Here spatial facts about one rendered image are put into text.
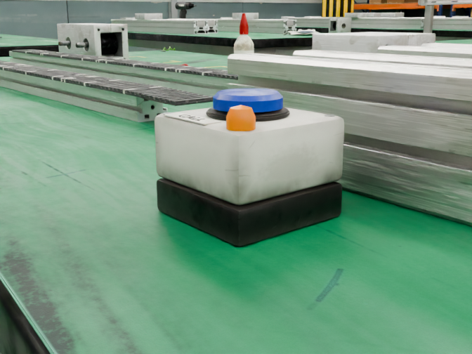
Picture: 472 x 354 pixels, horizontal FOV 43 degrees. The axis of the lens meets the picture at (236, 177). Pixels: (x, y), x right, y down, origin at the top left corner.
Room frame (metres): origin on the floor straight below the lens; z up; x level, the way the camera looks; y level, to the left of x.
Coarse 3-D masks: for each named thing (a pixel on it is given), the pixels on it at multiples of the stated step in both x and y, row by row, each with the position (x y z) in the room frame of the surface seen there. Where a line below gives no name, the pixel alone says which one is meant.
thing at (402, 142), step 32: (256, 64) 0.46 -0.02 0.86; (288, 64) 0.43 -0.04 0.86; (320, 64) 0.41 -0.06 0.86; (352, 64) 0.39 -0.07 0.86; (384, 64) 0.38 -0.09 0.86; (416, 64) 0.43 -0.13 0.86; (448, 64) 0.41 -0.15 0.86; (288, 96) 0.43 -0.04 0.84; (320, 96) 0.40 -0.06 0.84; (352, 96) 0.40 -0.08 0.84; (384, 96) 0.38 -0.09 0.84; (416, 96) 0.36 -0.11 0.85; (448, 96) 0.33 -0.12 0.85; (352, 128) 0.38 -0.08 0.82; (384, 128) 0.36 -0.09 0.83; (416, 128) 0.35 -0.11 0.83; (448, 128) 0.33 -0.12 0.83; (352, 160) 0.38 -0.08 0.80; (384, 160) 0.36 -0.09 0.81; (416, 160) 0.34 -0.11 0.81; (448, 160) 0.34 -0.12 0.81; (384, 192) 0.36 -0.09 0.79; (416, 192) 0.34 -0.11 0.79; (448, 192) 0.33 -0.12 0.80
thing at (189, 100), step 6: (198, 96) 0.63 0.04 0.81; (204, 96) 0.63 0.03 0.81; (210, 96) 0.63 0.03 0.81; (168, 102) 0.60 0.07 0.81; (174, 102) 0.59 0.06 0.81; (180, 102) 0.60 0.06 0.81; (186, 102) 0.60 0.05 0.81; (192, 102) 0.60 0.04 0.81; (198, 102) 0.61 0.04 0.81; (204, 102) 0.61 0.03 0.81
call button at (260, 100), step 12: (216, 96) 0.33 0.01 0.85; (228, 96) 0.33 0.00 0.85; (240, 96) 0.32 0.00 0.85; (252, 96) 0.32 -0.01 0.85; (264, 96) 0.32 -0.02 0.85; (276, 96) 0.33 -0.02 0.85; (216, 108) 0.33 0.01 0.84; (228, 108) 0.32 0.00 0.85; (252, 108) 0.32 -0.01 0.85; (264, 108) 0.32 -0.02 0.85; (276, 108) 0.33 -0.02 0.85
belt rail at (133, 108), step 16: (0, 80) 1.01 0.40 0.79; (16, 80) 0.97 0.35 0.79; (32, 80) 0.90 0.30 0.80; (48, 80) 0.85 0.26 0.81; (48, 96) 0.85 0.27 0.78; (64, 96) 0.81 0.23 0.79; (80, 96) 0.79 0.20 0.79; (96, 96) 0.73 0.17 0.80; (112, 96) 0.70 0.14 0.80; (128, 96) 0.67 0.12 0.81; (112, 112) 0.70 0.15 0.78; (128, 112) 0.67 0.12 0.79; (144, 112) 0.66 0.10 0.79; (160, 112) 0.68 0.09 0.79
